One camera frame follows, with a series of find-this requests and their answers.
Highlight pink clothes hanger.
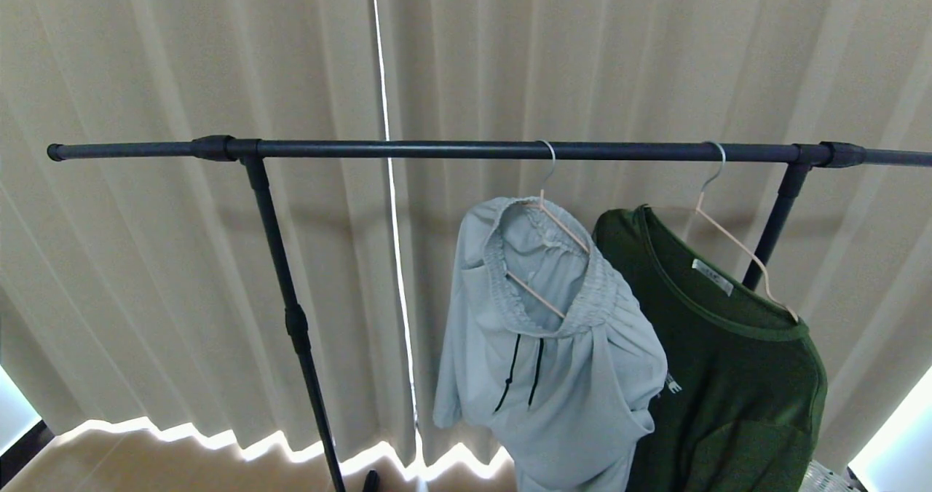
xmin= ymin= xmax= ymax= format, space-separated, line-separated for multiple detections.
xmin=505 ymin=140 xmax=591 ymax=321
xmin=693 ymin=141 xmax=800 ymax=323

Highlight pale grey shorts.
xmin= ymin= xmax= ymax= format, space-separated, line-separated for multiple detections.
xmin=433 ymin=197 xmax=669 ymax=492

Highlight green long-sleeved shirt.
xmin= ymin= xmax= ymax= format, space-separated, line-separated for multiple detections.
xmin=591 ymin=204 xmax=829 ymax=492

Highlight black clothes rack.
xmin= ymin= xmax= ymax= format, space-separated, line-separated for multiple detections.
xmin=47 ymin=135 xmax=932 ymax=492

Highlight white laundry basket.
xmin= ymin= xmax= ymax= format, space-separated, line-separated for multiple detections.
xmin=803 ymin=460 xmax=864 ymax=492

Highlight beige curtain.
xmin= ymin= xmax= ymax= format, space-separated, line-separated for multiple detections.
xmin=0 ymin=0 xmax=932 ymax=478

